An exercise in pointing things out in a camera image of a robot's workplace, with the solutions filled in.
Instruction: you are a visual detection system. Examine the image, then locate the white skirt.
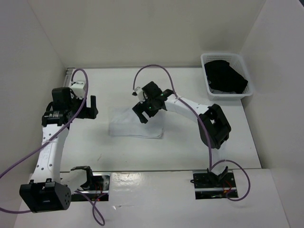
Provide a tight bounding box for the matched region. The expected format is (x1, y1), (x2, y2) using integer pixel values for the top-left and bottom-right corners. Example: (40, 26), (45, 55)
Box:
(109, 107), (164, 139)

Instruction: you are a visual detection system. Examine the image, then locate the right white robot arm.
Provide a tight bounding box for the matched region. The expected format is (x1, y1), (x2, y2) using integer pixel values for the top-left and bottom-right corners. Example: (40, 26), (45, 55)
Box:
(132, 81), (231, 166)

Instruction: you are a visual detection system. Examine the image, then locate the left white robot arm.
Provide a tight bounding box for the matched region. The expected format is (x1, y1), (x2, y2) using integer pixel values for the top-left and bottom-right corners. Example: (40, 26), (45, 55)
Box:
(19, 83), (98, 213)

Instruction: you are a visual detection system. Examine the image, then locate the black skirt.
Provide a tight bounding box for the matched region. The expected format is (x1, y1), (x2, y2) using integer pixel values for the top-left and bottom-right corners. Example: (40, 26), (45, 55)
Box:
(204, 60), (248, 94)

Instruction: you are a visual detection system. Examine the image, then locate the white plastic basket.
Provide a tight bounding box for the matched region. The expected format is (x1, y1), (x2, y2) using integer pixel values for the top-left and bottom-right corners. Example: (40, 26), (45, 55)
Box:
(200, 52), (254, 101)

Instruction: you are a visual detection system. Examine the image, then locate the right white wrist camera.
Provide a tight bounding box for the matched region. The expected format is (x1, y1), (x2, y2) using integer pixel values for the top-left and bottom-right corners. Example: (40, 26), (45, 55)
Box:
(132, 86), (145, 100)

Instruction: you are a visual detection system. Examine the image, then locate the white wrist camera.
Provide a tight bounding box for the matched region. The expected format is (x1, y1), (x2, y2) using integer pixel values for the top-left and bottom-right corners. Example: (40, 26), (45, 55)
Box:
(132, 86), (145, 100)
(69, 81), (86, 99)

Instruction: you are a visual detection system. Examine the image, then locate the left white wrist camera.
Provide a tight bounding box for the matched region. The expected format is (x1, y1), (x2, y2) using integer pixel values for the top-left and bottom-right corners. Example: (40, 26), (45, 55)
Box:
(69, 81), (86, 99)

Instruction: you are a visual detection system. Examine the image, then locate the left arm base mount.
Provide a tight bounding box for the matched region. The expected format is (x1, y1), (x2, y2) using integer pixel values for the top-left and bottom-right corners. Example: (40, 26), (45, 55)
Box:
(61, 166), (111, 202)

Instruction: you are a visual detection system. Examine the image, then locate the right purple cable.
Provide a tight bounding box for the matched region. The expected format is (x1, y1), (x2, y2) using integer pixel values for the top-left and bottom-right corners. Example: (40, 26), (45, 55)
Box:
(133, 64), (251, 201)

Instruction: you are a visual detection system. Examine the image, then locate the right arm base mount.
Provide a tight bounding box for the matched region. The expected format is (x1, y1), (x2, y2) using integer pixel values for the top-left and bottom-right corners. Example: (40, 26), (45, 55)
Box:
(190, 166), (238, 200)

